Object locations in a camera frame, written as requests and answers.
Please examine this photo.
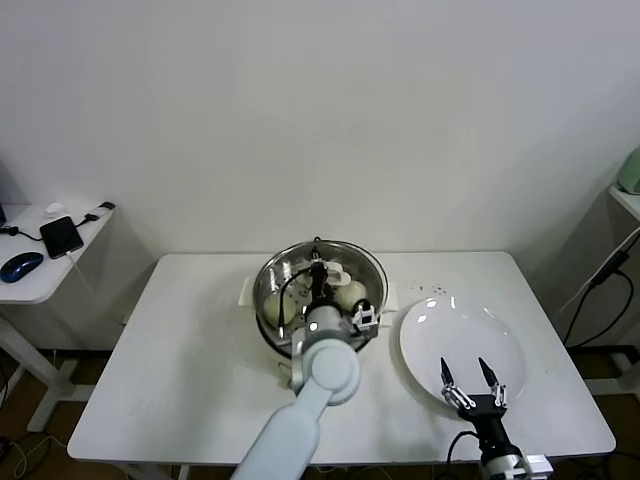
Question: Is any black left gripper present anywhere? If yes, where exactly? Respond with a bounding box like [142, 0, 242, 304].
[308, 245, 330, 306]

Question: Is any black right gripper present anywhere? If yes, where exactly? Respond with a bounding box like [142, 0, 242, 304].
[439, 356, 519, 454]

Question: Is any perforated steel steamer basket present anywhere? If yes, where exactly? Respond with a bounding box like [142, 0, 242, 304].
[253, 242, 386, 351]

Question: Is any large white round plate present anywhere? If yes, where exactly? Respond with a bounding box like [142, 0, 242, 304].
[398, 297, 528, 415]

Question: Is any white shelf table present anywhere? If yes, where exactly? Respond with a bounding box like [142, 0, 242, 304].
[608, 184, 640, 224]

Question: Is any black smartphone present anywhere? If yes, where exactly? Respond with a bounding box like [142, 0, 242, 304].
[38, 215, 84, 261]

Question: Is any pale green appliance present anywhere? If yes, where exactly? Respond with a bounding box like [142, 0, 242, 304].
[619, 149, 640, 196]

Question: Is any small white side table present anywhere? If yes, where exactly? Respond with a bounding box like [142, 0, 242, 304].
[0, 202, 125, 434]

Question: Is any blue computer mouse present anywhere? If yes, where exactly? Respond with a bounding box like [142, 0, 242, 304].
[0, 251, 45, 284]

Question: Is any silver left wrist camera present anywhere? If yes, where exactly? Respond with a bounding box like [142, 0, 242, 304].
[349, 298, 380, 334]

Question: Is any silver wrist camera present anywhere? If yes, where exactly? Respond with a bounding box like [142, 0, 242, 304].
[517, 452, 555, 477]
[349, 298, 380, 334]

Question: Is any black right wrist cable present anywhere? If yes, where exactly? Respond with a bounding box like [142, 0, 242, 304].
[446, 432, 484, 464]

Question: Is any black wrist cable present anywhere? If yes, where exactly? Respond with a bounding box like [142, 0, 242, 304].
[274, 277, 315, 344]
[446, 432, 484, 464]

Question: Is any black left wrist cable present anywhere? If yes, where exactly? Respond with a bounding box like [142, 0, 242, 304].
[274, 277, 315, 344]

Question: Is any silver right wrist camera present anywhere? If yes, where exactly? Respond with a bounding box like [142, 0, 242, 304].
[517, 452, 555, 477]

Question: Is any black power cable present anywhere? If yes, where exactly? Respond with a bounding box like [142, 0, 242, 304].
[562, 252, 637, 349]

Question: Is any white wall cable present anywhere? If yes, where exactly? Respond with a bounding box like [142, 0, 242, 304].
[552, 232, 636, 321]

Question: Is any black usb adapter cable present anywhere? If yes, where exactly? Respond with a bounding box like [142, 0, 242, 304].
[73, 201, 117, 229]

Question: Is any white phone charging cable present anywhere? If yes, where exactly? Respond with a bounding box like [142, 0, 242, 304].
[63, 252, 91, 296]

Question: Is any thin black desk cable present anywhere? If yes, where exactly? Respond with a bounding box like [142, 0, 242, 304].
[0, 224, 45, 242]

